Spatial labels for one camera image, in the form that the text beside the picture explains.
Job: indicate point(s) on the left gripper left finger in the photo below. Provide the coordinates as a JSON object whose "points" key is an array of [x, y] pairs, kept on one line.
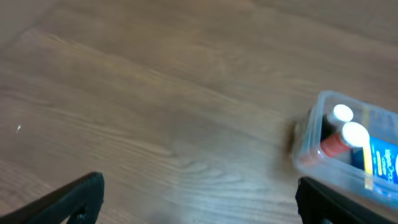
{"points": [[79, 201]]}

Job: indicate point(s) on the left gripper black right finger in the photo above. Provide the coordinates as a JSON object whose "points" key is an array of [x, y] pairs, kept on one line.
{"points": [[318, 203]]}

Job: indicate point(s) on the blue yellow medicine box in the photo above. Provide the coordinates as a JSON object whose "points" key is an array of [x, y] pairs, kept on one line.
{"points": [[378, 158]]}

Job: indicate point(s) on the orange tube white cap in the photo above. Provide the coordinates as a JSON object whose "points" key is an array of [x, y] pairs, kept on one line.
{"points": [[351, 135]]}

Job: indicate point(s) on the black bottle white cap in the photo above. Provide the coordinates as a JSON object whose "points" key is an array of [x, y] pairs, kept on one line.
{"points": [[334, 119]]}

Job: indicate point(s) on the clear plastic container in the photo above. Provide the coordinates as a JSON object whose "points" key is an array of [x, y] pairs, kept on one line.
{"points": [[337, 171]]}

